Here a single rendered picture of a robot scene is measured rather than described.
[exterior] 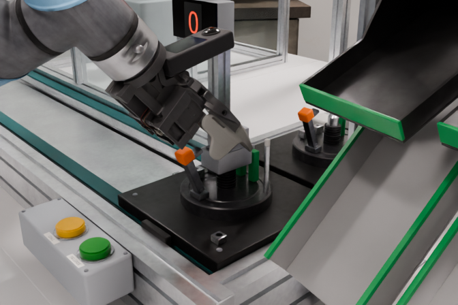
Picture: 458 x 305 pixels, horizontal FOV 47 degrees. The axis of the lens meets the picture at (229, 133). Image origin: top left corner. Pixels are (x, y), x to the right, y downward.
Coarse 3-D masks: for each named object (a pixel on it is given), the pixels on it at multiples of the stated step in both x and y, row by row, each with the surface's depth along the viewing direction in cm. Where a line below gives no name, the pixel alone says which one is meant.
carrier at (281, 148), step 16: (320, 128) 100; (336, 128) 94; (256, 144) 101; (272, 144) 101; (288, 144) 101; (304, 144) 96; (320, 144) 96; (336, 144) 95; (272, 160) 94; (288, 160) 94; (304, 160) 93; (320, 160) 91; (288, 176) 90; (304, 176) 88; (320, 176) 88
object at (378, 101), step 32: (384, 0) 56; (416, 0) 59; (448, 0) 60; (384, 32) 58; (416, 32) 57; (448, 32) 55; (352, 64) 57; (384, 64) 55; (416, 64) 53; (448, 64) 51; (320, 96) 52; (352, 96) 53; (384, 96) 51; (416, 96) 49; (448, 96) 46; (384, 128) 46; (416, 128) 45
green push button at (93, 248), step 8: (88, 240) 70; (96, 240) 70; (104, 240) 70; (80, 248) 68; (88, 248) 68; (96, 248) 68; (104, 248) 68; (80, 256) 68; (88, 256) 67; (96, 256) 67; (104, 256) 68
